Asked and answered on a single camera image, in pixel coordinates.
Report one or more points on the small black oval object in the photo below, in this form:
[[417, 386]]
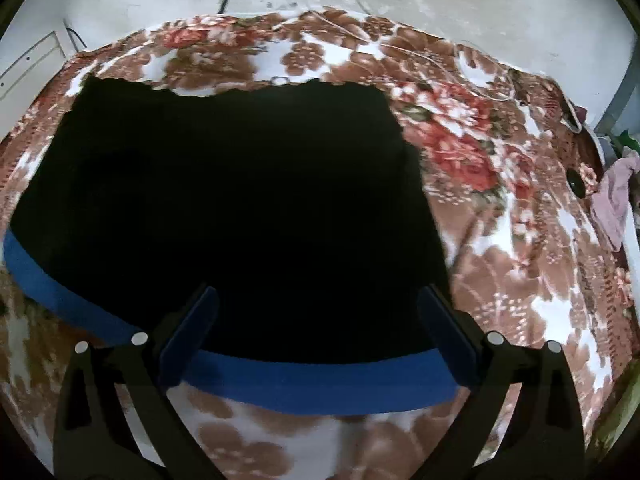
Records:
[[576, 184]]

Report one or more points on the blue and black jacket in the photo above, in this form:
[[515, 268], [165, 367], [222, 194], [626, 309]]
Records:
[[250, 210]]

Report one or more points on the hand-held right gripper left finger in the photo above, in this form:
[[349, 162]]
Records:
[[187, 340]]

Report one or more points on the pink cloth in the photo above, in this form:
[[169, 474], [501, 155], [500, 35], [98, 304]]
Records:
[[612, 195]]

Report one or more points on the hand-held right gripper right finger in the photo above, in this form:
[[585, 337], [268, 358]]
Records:
[[447, 340]]

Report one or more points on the floral blanket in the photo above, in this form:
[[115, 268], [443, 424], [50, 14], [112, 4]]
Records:
[[525, 285]]

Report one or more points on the green cloth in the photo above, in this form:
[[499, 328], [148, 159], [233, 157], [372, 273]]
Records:
[[629, 141]]

